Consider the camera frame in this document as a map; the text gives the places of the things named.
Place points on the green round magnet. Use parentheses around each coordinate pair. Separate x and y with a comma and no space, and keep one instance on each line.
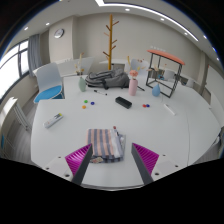
(85,101)

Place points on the grey backpack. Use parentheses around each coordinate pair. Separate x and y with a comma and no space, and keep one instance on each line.
(108,79)

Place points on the orange round magnet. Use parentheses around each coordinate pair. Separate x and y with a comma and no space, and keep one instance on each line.
(84,107)

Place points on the white marker pen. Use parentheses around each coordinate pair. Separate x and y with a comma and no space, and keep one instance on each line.
(169,109)

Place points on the round wall clock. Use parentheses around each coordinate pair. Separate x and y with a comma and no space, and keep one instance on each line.
(59,33)

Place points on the black rectangular box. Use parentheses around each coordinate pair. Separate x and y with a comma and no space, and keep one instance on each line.
(123,102)

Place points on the recessed ceiling lights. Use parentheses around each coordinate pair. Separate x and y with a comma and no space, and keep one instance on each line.
(127,9)

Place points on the black marker pen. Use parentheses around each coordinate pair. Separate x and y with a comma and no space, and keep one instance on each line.
(100,92)

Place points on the black-framed window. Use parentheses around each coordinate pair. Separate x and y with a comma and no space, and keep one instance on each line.
(13,66)

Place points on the grey curtain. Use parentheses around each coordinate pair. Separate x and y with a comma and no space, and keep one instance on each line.
(34,50)

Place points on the wooden coat stand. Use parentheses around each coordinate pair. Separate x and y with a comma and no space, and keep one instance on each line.
(110,43)

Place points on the white remote control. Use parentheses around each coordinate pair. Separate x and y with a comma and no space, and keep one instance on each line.
(53,120)

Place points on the small red block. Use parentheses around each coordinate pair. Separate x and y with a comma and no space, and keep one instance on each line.
(114,127)

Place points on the grey striped towel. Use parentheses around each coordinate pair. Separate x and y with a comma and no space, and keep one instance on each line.
(104,145)

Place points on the white side desk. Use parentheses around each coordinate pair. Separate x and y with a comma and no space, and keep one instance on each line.
(11,113)

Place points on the red round magnet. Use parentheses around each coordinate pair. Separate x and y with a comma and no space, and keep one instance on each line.
(144,105)

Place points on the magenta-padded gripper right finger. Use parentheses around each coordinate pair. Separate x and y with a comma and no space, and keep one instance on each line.
(146,159)

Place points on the blue vase with twigs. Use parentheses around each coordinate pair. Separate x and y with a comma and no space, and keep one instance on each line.
(156,90)

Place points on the pink vase with flowers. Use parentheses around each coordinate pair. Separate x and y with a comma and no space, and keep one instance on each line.
(133,87)

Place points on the black rack with orange top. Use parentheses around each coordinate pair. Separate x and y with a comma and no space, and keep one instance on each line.
(166,55)

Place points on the blue round magnet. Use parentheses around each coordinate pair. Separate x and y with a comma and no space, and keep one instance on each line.
(147,105)
(92,103)

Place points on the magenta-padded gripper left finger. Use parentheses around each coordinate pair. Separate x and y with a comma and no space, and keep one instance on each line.
(78,159)

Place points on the white chair with blue cushion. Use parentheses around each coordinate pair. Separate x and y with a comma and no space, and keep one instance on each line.
(48,80)

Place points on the green vase with dried flowers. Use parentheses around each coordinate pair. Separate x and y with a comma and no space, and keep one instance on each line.
(82,85)

